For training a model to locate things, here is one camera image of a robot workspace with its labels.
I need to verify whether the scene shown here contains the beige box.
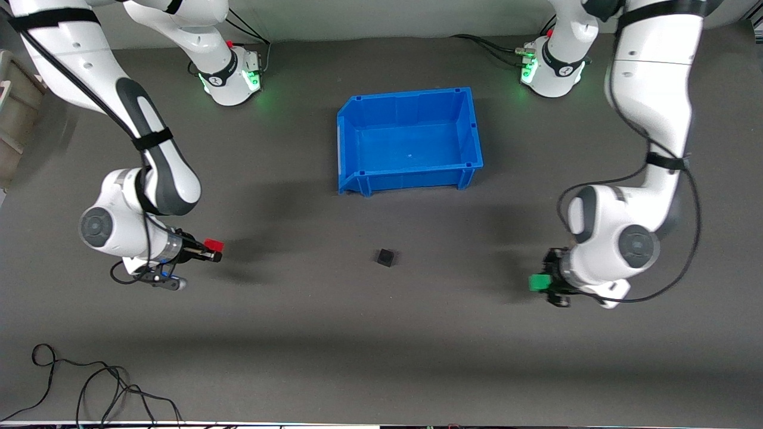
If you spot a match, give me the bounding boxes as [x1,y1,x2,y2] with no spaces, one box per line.
[0,49,47,190]

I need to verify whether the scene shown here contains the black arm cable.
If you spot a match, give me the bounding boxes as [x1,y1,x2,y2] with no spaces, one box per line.
[557,77,704,304]
[9,15,179,285]

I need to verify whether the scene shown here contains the thin black loose cable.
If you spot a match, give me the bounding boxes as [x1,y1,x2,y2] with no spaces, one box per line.
[0,344,182,426]

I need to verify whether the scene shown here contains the black left arm base cables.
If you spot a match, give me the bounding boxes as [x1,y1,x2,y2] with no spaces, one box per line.
[450,12,558,67]

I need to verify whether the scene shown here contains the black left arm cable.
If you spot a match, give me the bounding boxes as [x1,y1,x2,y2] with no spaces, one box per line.
[557,77,704,304]

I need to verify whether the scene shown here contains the blue plastic bin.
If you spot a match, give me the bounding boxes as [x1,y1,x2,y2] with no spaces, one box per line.
[337,87,484,197]

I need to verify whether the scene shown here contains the black arm base cables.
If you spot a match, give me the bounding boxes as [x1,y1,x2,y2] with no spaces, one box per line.
[450,12,558,67]
[188,9,272,77]

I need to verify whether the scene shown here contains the black right arm base cables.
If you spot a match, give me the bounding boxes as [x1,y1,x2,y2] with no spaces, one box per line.
[188,9,272,77]

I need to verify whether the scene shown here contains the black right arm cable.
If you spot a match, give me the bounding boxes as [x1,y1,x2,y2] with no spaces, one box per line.
[9,15,179,285]

